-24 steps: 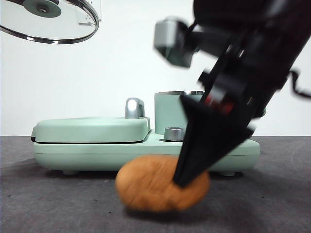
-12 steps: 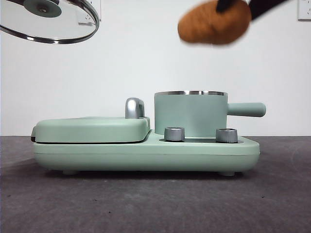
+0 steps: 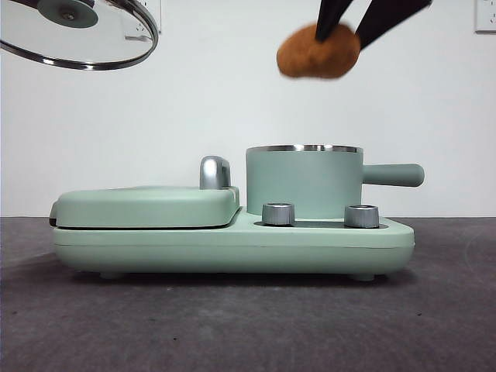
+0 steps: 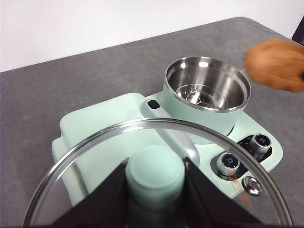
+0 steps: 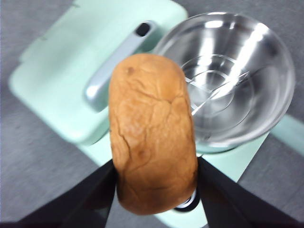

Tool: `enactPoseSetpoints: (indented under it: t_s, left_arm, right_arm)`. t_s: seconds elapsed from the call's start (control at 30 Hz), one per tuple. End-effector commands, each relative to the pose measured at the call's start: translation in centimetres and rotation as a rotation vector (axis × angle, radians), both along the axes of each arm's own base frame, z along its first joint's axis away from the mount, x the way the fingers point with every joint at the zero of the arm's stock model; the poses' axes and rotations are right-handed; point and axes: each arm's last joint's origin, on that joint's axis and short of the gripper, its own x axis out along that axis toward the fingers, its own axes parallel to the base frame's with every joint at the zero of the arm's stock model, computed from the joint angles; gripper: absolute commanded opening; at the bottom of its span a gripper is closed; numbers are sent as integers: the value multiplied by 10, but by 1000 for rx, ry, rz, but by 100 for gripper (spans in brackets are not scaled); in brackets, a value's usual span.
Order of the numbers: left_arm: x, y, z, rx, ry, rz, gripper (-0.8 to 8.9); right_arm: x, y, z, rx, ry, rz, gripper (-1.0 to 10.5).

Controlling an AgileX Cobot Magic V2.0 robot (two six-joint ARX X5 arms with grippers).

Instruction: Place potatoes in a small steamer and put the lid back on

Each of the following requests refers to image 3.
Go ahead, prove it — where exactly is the brown potato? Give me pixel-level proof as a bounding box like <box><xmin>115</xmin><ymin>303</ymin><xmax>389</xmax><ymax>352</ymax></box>
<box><xmin>276</xmin><ymin>21</ymin><xmax>361</xmax><ymax>81</ymax></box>

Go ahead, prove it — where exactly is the glass pot lid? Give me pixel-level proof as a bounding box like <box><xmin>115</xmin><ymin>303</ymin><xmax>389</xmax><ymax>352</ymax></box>
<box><xmin>0</xmin><ymin>0</ymin><xmax>160</xmax><ymax>71</ymax></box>

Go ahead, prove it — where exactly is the silver control knob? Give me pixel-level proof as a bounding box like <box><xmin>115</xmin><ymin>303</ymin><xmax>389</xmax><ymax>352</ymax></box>
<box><xmin>343</xmin><ymin>204</ymin><xmax>380</xmax><ymax>229</ymax></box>
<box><xmin>261</xmin><ymin>202</ymin><xmax>295</xmax><ymax>226</ymax></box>

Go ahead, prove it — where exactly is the mint green breakfast maker base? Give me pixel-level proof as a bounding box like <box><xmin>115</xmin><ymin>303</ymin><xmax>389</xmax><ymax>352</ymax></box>
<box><xmin>52</xmin><ymin>205</ymin><xmax>415</xmax><ymax>281</ymax></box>

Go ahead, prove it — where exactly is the white wall socket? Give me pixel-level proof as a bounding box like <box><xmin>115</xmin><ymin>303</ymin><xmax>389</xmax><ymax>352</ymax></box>
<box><xmin>474</xmin><ymin>0</ymin><xmax>496</xmax><ymax>34</ymax></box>
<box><xmin>124</xmin><ymin>0</ymin><xmax>162</xmax><ymax>41</ymax></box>

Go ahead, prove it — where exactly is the mint green pot with handle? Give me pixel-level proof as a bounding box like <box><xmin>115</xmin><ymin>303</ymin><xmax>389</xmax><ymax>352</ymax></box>
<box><xmin>246</xmin><ymin>143</ymin><xmax>425</xmax><ymax>218</ymax></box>

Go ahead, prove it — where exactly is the chrome griddle cover handle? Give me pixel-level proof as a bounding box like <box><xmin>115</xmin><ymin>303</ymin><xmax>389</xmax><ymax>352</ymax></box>
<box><xmin>198</xmin><ymin>155</ymin><xmax>233</xmax><ymax>191</ymax></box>

